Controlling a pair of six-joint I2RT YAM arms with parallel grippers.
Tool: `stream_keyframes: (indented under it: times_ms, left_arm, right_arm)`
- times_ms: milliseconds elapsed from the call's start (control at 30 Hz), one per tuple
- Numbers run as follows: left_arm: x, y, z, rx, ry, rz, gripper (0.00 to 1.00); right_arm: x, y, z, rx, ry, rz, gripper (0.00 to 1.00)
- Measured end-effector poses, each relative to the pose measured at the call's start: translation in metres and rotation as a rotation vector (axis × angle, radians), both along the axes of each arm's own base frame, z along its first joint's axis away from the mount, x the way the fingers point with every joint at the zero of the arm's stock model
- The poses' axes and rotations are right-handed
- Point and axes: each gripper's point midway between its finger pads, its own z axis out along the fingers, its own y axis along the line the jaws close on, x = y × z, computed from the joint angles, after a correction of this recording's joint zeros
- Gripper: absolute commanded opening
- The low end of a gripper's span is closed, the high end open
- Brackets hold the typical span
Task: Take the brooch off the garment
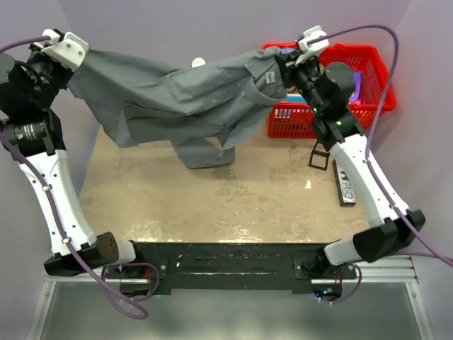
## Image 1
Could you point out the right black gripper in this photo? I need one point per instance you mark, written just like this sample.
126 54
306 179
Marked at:
289 71

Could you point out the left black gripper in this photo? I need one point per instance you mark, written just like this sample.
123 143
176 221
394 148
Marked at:
36 54

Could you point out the grey button shirt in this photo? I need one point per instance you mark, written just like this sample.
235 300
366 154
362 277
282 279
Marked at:
204 112

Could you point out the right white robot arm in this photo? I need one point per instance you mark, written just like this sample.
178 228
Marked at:
392 224

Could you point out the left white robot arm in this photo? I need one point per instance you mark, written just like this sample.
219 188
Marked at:
32 133

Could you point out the white blue box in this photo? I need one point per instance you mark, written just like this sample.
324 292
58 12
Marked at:
295 98

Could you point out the white shirt label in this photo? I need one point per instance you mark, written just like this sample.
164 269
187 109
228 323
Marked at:
270 77

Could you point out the red plastic basket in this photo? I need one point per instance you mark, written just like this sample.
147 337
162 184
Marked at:
289 119

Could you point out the purple snack packet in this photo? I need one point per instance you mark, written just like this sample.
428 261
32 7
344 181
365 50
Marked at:
357 79

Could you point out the dark long box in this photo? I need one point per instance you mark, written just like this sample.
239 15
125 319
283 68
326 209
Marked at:
346 193

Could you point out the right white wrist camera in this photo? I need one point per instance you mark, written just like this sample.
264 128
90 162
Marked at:
311 43

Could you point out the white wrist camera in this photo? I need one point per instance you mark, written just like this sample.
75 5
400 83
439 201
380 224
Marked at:
311 43
67 49

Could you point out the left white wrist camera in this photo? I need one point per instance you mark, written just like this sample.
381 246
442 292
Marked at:
67 49

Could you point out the black square frame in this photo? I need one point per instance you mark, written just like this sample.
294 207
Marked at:
319 157

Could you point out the aluminium rail frame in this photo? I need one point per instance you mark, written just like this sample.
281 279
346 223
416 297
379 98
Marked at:
268 195

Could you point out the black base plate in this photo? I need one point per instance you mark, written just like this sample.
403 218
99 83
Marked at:
230 266

